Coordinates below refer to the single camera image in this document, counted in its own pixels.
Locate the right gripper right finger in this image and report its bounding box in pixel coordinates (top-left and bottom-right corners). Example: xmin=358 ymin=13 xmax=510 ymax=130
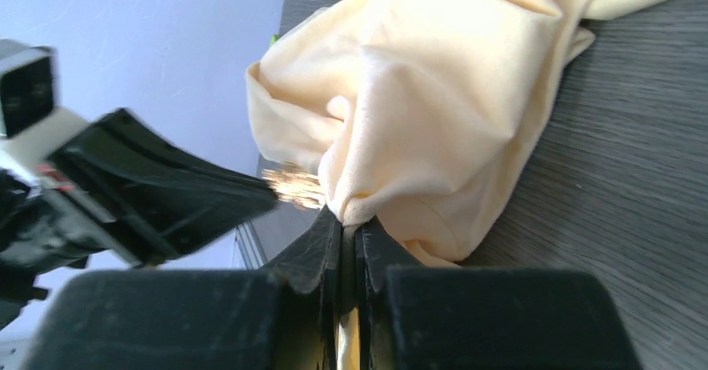
xmin=355 ymin=220 xmax=641 ymax=370

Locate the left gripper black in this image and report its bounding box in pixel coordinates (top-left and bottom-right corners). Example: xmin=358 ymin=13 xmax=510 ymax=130
xmin=1 ymin=109 xmax=277 ymax=327

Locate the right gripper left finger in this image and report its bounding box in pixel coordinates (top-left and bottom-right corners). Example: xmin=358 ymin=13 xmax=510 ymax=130
xmin=22 ymin=211 xmax=339 ymax=370

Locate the gold sparkly brooch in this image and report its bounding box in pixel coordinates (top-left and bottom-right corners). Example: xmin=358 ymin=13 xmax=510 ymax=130
xmin=262 ymin=163 xmax=326 ymax=210

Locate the peach cloth garment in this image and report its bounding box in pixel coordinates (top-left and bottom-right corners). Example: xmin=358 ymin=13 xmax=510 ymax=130
xmin=245 ymin=0 xmax=665 ymax=266

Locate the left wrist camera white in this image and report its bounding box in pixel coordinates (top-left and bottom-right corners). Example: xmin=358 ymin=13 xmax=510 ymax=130
xmin=1 ymin=39 xmax=89 ymax=183

